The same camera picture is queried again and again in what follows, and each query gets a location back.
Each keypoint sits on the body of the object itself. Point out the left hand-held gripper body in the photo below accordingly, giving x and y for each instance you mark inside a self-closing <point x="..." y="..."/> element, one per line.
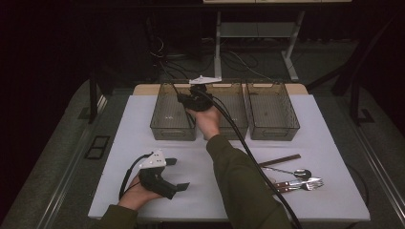
<point x="156" y="183"/>

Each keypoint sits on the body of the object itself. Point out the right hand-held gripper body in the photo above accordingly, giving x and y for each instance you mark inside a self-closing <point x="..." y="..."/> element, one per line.
<point x="199" y="101"/>

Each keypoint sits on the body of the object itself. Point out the black chopstick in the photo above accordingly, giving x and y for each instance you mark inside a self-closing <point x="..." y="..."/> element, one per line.
<point x="190" y="120"/>

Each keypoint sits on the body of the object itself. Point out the translucent grey plastic bin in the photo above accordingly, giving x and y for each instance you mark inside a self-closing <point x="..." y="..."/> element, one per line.
<point x="165" y="120"/>
<point x="270" y="111"/>
<point x="237" y="122"/>

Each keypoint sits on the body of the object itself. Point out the brown chopstick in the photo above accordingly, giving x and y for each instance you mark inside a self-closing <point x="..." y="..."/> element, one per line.
<point x="283" y="160"/>

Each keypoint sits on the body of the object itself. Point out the metal spoon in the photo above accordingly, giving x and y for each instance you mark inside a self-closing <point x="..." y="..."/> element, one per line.
<point x="302" y="174"/>

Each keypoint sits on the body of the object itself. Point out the person's right hand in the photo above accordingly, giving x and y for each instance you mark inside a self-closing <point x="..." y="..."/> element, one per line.
<point x="207" y="122"/>

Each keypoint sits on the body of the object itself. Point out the person's left hand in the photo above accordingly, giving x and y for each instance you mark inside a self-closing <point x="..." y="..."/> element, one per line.
<point x="137" y="197"/>

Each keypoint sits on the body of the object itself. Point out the white table mat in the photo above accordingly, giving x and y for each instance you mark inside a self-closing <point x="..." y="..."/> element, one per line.
<point x="191" y="152"/>

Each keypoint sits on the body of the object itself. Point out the white metal desk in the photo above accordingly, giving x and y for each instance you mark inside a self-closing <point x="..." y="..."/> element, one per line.
<point x="217" y="47"/>

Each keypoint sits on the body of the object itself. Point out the black metal stand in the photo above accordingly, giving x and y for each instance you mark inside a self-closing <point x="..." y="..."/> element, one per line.
<point x="355" y="101"/>
<point x="93" y="101"/>

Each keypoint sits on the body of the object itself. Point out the metal floor rail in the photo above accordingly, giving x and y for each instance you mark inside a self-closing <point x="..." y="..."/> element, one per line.
<point x="383" y="175"/>
<point x="77" y="159"/>

